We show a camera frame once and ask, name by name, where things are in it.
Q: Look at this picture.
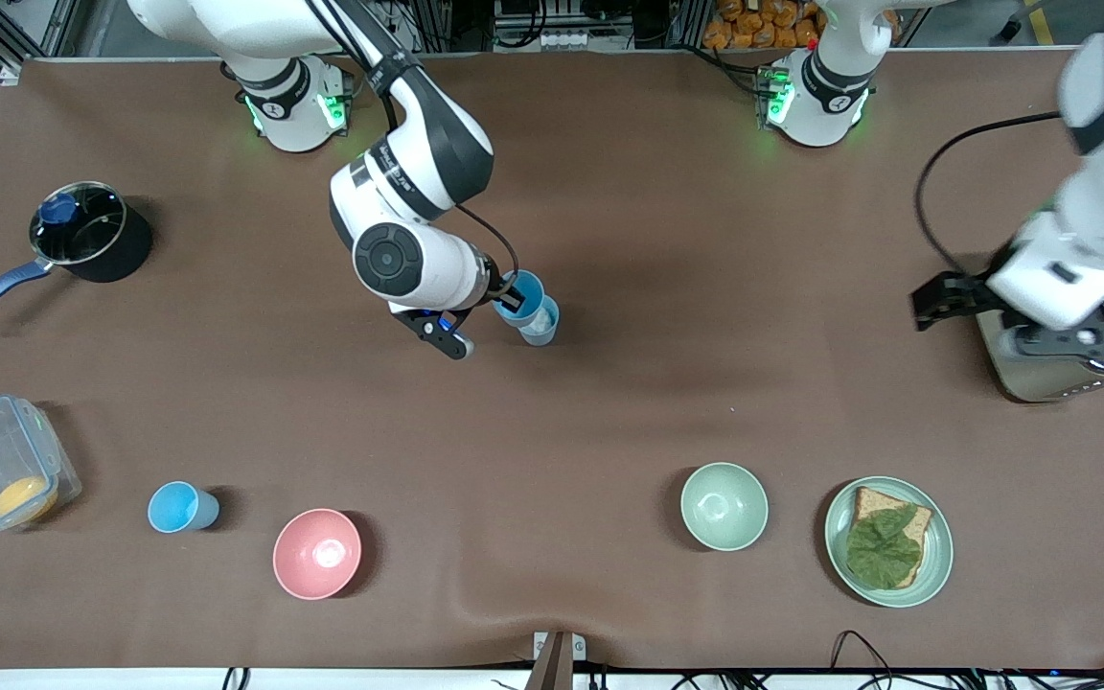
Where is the blue plastic cup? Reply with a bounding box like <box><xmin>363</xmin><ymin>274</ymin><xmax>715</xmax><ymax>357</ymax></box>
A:
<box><xmin>493</xmin><ymin>270</ymin><xmax>547</xmax><ymax>329</ymax></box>
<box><xmin>148</xmin><ymin>481</ymin><xmax>220</xmax><ymax>534</ymax></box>

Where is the blue cup with white content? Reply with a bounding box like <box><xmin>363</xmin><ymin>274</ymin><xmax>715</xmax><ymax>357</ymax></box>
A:
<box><xmin>517</xmin><ymin>295</ymin><xmax>561</xmax><ymax>348</ymax></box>

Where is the beige metal toaster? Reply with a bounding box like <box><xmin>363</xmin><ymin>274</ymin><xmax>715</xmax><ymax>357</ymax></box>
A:
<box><xmin>977</xmin><ymin>309</ymin><xmax>1104</xmax><ymax>403</ymax></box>

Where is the brown table cover sheet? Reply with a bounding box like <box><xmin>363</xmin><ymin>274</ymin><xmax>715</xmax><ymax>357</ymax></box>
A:
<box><xmin>0</xmin><ymin>48</ymin><xmax>1104</xmax><ymax>672</ymax></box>

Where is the brown bread slice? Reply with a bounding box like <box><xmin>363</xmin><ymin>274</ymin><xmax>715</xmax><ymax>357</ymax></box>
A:
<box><xmin>847</xmin><ymin>487</ymin><xmax>934</xmax><ymax>588</ymax></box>

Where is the pink bowl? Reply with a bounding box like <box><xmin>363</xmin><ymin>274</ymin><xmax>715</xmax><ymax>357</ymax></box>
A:
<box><xmin>272</xmin><ymin>508</ymin><xmax>362</xmax><ymax>602</ymax></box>

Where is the green lettuce leaf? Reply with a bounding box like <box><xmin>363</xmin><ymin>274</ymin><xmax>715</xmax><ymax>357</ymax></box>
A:
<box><xmin>845</xmin><ymin>506</ymin><xmax>924</xmax><ymax>586</ymax></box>

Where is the light green plate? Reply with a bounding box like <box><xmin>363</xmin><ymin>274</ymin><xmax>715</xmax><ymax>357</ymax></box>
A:
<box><xmin>823</xmin><ymin>476</ymin><xmax>955</xmax><ymax>609</ymax></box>

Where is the light green bowl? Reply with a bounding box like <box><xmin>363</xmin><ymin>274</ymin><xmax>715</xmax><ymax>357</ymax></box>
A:
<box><xmin>679</xmin><ymin>462</ymin><xmax>770</xmax><ymax>553</ymax></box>

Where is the orange packaged snacks pile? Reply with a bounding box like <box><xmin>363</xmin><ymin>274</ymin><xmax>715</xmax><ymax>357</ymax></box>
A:
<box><xmin>702</xmin><ymin>0</ymin><xmax>826</xmax><ymax>51</ymax></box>

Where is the glass lid blue knob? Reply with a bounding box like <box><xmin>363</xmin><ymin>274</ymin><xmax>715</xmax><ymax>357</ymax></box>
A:
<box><xmin>30</xmin><ymin>182</ymin><xmax>127</xmax><ymax>266</ymax></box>

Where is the orange round food piece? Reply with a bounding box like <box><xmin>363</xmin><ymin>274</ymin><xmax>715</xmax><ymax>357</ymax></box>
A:
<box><xmin>0</xmin><ymin>476</ymin><xmax>59</xmax><ymax>523</ymax></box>

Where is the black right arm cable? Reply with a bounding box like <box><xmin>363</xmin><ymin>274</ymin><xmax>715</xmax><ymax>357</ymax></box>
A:
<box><xmin>303</xmin><ymin>0</ymin><xmax>521</xmax><ymax>281</ymax></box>

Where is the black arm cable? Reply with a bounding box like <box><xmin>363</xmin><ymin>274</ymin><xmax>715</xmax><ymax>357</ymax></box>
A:
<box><xmin>303</xmin><ymin>0</ymin><xmax>521</xmax><ymax>281</ymax></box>
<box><xmin>914</xmin><ymin>113</ymin><xmax>1061</xmax><ymax>279</ymax></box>

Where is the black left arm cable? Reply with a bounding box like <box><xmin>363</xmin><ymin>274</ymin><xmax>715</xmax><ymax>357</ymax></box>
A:
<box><xmin>914</xmin><ymin>113</ymin><xmax>1061</xmax><ymax>279</ymax></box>

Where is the black pot blue handle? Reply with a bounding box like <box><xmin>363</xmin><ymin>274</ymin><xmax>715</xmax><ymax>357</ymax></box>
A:
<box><xmin>0</xmin><ymin>180</ymin><xmax>154</xmax><ymax>331</ymax></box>

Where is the aluminium camera mount post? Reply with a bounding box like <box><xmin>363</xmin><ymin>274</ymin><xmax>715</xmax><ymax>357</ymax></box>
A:
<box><xmin>525</xmin><ymin>630</ymin><xmax>587</xmax><ymax>690</ymax></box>

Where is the black looped cable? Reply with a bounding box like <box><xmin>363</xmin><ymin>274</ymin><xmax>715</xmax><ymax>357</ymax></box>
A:
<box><xmin>830</xmin><ymin>630</ymin><xmax>903</xmax><ymax>677</ymax></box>

